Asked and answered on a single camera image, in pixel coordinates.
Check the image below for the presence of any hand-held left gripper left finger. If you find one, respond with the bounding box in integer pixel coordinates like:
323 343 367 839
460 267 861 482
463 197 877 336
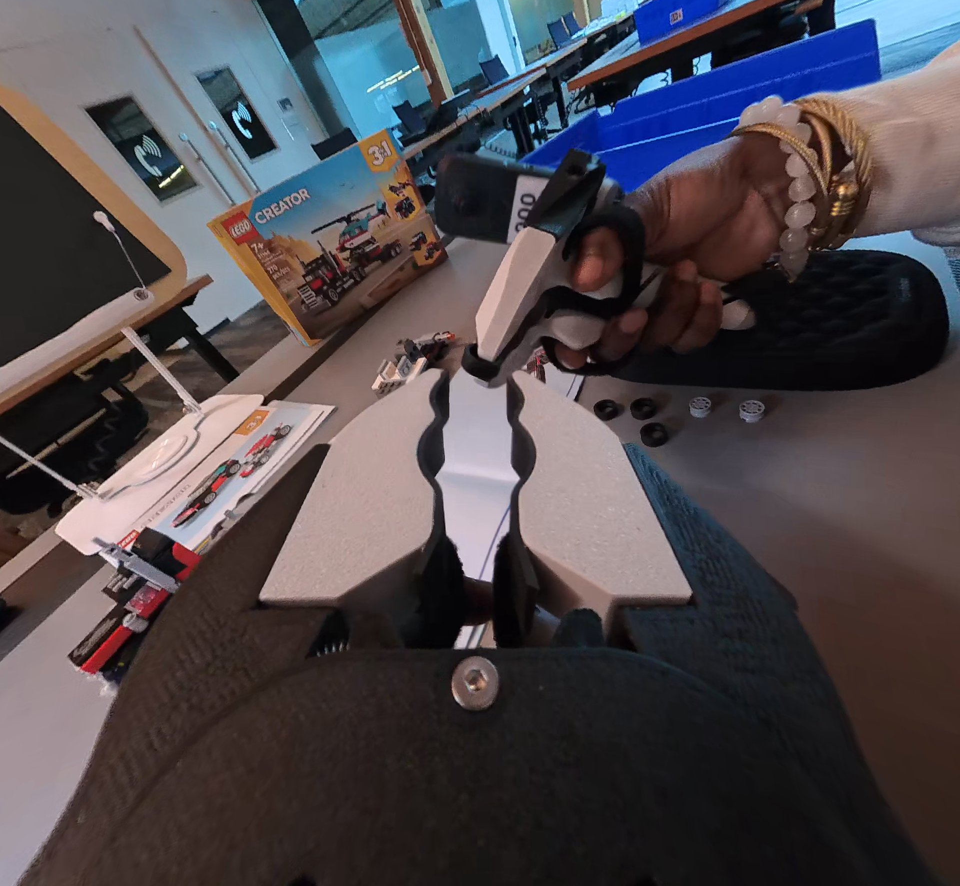
258 368 470 650

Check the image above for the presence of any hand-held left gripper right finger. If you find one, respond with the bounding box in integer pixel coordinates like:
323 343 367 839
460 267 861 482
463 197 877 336
491 368 696 650

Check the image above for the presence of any person's right forearm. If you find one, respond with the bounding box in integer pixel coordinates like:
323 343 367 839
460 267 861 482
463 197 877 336
821 42 960 249

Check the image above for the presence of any lego booklet with car cover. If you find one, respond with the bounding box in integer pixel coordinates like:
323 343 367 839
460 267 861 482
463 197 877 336
56 398 336 557

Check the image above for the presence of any open lego instruction booklet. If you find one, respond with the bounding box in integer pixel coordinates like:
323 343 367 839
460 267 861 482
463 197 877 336
438 357 588 632

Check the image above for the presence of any partly built lego model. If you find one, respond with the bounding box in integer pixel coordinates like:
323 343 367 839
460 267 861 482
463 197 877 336
372 331 460 397

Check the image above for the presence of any lego set box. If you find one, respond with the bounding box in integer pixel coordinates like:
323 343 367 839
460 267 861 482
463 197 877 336
207 128 450 348

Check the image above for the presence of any pile of lego bricks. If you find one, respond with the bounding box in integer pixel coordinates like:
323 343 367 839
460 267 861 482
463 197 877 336
67 526 205 677

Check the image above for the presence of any grey lego lattice piece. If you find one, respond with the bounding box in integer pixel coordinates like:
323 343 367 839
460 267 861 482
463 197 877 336
93 537 181 593

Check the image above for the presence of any person's right hand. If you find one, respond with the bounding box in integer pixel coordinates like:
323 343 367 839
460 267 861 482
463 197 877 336
555 139 800 377

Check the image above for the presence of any wooden pillar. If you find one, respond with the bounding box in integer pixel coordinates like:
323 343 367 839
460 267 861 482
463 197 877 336
365 0 455 107

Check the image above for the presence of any long office desk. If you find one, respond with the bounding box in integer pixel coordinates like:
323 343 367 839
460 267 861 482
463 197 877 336
566 0 834 93

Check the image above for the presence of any large blue plastic bin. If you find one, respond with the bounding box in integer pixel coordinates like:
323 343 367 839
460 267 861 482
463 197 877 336
521 19 882 193

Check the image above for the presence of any phone icon door window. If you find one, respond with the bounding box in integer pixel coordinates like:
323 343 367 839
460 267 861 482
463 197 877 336
196 67 279 161
84 97 201 203

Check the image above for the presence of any small blue plastic bin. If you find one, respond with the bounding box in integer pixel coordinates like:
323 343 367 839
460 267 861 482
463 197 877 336
633 0 740 47

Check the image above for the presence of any wooden desk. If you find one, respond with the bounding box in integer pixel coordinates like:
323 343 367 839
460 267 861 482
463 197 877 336
0 274 241 414

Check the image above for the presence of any black mesh wrist rest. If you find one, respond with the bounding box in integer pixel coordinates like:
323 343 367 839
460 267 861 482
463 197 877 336
600 250 951 392

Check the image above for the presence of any white gooseneck microphone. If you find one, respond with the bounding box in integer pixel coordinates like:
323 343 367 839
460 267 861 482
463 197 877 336
93 211 155 305

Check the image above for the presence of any gold bangle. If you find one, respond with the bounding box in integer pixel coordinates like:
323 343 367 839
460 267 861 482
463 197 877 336
791 97 876 253

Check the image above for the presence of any thin gold bracelet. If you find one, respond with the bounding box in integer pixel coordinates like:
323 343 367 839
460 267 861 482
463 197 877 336
731 121 834 174

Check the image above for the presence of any white bead bracelet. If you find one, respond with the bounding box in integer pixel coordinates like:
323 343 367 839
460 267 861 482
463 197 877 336
731 94 824 283

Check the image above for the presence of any black panel with wooden frame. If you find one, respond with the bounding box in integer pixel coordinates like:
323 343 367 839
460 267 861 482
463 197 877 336
0 87 189 392

